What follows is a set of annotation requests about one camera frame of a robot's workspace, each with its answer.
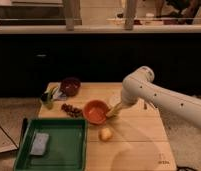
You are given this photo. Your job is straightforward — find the yellow banana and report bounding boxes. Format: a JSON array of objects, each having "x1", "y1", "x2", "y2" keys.
[{"x1": 106, "y1": 107, "x2": 118, "y2": 118}]

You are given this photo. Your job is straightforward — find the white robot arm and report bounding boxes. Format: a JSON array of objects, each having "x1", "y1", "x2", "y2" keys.
[{"x1": 121, "y1": 66, "x2": 201, "y2": 129}]

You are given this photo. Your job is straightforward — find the orange red bowl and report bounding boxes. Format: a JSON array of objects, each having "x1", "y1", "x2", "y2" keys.
[{"x1": 83, "y1": 100, "x2": 109, "y2": 125}]

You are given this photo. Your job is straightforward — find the dark maroon bowl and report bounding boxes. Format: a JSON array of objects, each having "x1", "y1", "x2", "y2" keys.
[{"x1": 60, "y1": 77, "x2": 81, "y2": 97}]

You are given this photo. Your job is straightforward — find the white cup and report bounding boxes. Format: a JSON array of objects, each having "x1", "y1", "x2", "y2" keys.
[{"x1": 109, "y1": 95, "x2": 121, "y2": 107}]

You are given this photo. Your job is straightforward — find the yellow round fruit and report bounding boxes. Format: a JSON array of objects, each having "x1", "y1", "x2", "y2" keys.
[{"x1": 99, "y1": 128, "x2": 113, "y2": 142}]

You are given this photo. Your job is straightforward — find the dark grape bunch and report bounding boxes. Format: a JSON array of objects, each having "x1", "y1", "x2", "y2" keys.
[{"x1": 61, "y1": 103, "x2": 83, "y2": 118}]

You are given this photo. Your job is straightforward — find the green plastic tray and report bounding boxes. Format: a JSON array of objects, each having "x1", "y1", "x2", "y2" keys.
[{"x1": 13, "y1": 118, "x2": 87, "y2": 171}]

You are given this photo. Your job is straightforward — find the green toy vegetable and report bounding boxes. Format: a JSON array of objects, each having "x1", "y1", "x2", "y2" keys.
[{"x1": 40, "y1": 86, "x2": 59, "y2": 110}]

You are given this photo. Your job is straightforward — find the grey sponge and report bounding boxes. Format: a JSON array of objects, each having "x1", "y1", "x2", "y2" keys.
[{"x1": 30, "y1": 133, "x2": 49, "y2": 156}]

